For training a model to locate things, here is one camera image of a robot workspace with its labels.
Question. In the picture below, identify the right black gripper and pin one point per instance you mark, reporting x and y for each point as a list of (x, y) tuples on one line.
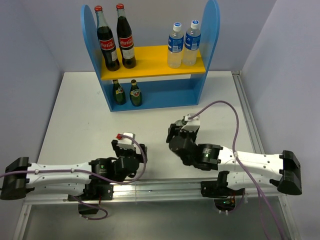
[(171, 132)]

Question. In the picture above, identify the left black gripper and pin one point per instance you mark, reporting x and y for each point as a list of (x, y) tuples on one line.
[(118, 151)]

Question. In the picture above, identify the green Perrier bottle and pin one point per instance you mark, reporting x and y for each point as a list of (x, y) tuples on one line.
[(135, 94), (118, 93)]

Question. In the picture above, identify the Pocari Sweat bottle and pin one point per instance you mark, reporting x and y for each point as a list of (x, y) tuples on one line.
[(191, 43), (175, 46)]

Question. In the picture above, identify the clear glass bottle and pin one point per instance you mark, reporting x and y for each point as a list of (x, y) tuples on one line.
[(180, 123)]

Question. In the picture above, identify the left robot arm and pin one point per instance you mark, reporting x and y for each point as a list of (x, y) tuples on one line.
[(88, 181)]

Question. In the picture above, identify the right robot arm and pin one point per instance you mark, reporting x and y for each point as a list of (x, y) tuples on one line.
[(280, 170)]

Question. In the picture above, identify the blue and yellow shelf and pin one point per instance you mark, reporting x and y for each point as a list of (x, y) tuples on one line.
[(162, 86)]

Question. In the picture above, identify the right cola glass bottle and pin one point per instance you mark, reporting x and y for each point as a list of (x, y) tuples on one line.
[(125, 38)]

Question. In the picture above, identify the cola glass bottle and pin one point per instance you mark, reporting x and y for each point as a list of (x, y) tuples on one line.
[(106, 40), (125, 38)]

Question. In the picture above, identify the left cola glass bottle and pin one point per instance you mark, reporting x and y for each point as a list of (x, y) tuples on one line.
[(106, 40)]

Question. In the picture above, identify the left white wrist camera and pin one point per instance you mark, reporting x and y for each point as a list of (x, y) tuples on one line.
[(124, 140)]

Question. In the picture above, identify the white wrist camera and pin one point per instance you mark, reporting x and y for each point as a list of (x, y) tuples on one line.
[(190, 124), (124, 140)]

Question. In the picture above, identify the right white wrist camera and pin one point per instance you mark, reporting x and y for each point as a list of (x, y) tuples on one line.
[(190, 124)]

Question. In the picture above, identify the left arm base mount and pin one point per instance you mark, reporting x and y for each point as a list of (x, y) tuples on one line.
[(89, 203)]

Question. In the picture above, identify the aluminium front rail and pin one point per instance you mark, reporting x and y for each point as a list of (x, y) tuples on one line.
[(154, 210)]

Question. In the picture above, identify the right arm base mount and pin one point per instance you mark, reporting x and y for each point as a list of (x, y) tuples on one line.
[(225, 200)]

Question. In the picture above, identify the aluminium side rail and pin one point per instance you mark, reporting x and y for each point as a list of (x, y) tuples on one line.
[(258, 148)]

